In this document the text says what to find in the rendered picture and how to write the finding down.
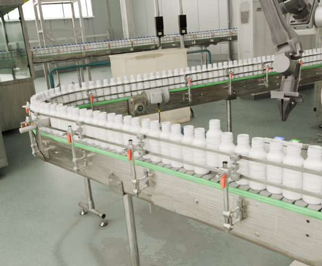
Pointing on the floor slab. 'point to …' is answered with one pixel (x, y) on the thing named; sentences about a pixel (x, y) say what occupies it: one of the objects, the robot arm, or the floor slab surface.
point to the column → (127, 19)
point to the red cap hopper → (59, 30)
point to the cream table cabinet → (134, 69)
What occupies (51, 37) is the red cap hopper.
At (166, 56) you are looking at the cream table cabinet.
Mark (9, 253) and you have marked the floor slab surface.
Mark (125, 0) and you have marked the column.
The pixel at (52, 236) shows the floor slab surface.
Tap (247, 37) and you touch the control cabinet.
